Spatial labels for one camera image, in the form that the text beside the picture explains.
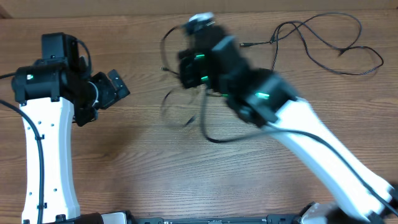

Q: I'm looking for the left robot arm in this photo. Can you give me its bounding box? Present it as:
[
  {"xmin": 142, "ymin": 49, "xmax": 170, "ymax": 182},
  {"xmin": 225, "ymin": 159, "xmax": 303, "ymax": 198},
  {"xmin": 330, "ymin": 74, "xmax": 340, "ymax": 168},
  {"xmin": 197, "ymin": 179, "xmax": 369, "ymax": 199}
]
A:
[{"xmin": 12, "ymin": 32, "xmax": 134, "ymax": 223}]

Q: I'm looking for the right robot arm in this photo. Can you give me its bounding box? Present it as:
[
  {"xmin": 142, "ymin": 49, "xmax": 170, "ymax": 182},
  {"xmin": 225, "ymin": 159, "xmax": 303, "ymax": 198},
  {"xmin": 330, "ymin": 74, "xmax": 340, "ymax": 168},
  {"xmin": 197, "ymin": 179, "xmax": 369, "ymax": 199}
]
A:
[{"xmin": 178, "ymin": 24, "xmax": 397, "ymax": 223}]

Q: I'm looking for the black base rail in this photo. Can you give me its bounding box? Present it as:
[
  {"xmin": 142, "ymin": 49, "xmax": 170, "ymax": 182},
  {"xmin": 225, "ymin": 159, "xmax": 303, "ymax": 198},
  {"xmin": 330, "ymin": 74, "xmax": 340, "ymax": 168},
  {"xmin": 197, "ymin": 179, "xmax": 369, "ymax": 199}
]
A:
[{"xmin": 99, "ymin": 202, "xmax": 340, "ymax": 224}]

